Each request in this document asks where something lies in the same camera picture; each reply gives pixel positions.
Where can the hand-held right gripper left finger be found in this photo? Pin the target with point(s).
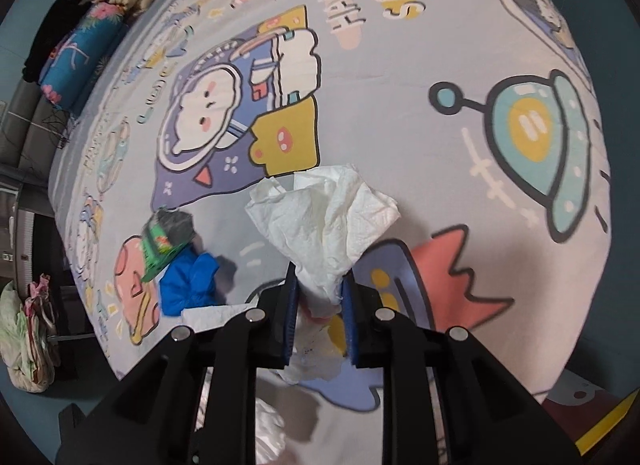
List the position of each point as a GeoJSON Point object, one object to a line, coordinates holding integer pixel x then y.
{"type": "Point", "coordinates": [289, 315]}

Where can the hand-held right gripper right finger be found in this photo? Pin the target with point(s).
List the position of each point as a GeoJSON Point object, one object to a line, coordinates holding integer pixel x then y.
{"type": "Point", "coordinates": [350, 320]}

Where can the quilted white tissue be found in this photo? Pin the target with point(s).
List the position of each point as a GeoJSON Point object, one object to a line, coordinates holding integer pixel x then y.
{"type": "Point", "coordinates": [325, 210]}
{"type": "Point", "coordinates": [270, 430]}

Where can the folded white tissue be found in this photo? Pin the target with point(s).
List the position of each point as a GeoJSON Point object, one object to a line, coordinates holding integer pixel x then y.
{"type": "Point", "coordinates": [215, 316]}

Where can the blue plastic bag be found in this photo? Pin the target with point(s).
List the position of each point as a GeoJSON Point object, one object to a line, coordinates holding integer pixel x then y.
{"type": "Point", "coordinates": [190, 285]}

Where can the green snack wrapper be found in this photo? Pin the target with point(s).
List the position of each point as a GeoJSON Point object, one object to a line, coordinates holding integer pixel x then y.
{"type": "Point", "coordinates": [160, 245]}

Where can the cartoon printed bed sheet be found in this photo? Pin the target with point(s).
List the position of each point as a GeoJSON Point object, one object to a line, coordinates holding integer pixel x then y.
{"type": "Point", "coordinates": [400, 95]}

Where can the pale green cloth bundle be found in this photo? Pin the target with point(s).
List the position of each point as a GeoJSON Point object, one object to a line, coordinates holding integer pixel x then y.
{"type": "Point", "coordinates": [20, 350]}

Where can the grey padded headboard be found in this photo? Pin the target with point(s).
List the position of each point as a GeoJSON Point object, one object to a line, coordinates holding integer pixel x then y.
{"type": "Point", "coordinates": [25, 120]}

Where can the blue floral pillow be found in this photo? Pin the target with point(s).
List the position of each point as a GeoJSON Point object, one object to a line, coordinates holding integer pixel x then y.
{"type": "Point", "coordinates": [75, 60]}

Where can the black cloth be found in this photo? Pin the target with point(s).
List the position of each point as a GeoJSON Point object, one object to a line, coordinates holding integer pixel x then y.
{"type": "Point", "coordinates": [50, 35]}

